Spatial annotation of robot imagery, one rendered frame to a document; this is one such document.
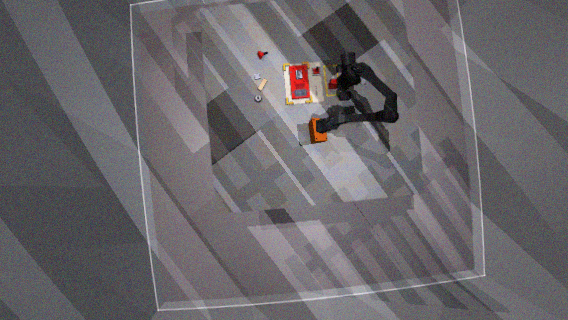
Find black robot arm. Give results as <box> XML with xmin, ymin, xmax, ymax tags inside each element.
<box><xmin>316</xmin><ymin>52</ymin><xmax>399</xmax><ymax>134</ymax></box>

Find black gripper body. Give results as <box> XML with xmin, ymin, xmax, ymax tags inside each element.
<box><xmin>336</xmin><ymin>65</ymin><xmax>351</xmax><ymax>101</ymax></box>

